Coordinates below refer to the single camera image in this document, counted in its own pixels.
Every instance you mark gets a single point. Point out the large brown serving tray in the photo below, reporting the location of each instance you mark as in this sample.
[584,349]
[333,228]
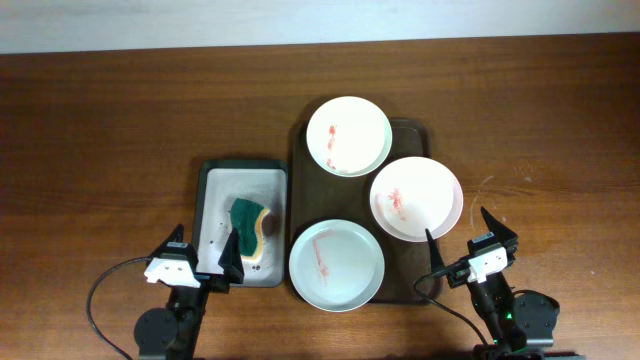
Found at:
[316,195]

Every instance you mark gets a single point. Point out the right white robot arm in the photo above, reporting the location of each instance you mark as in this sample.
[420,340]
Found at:
[520,322]

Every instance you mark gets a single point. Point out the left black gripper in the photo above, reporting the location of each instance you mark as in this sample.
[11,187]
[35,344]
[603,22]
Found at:
[231,268]

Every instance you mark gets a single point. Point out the small dark green tray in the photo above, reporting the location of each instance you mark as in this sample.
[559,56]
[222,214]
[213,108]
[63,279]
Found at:
[221,182]

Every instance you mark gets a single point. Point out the pink plate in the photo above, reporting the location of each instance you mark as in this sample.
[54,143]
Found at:
[416,197]

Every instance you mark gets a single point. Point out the light grey plate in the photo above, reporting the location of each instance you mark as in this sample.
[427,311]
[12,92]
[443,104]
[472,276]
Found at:
[336,265]

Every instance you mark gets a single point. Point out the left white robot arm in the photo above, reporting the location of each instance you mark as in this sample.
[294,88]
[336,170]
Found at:
[171,332]

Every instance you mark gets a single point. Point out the green and yellow sponge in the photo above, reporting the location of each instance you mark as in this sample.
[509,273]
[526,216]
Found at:
[247,218]

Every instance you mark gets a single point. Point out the cream white plate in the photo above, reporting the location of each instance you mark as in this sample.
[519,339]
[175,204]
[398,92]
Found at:
[349,136]

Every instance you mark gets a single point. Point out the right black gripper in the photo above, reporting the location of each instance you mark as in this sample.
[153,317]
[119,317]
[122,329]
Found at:
[508,239]

